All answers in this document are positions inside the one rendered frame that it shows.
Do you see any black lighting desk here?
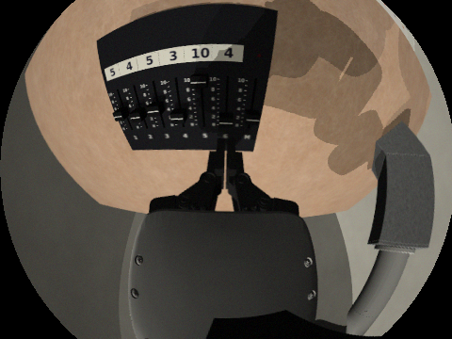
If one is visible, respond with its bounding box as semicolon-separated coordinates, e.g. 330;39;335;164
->
97;4;278;152

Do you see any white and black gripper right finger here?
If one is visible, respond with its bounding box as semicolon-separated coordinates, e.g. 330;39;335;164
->
226;138;299;215

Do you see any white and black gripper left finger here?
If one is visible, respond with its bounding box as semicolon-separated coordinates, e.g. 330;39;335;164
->
149;138;225;213

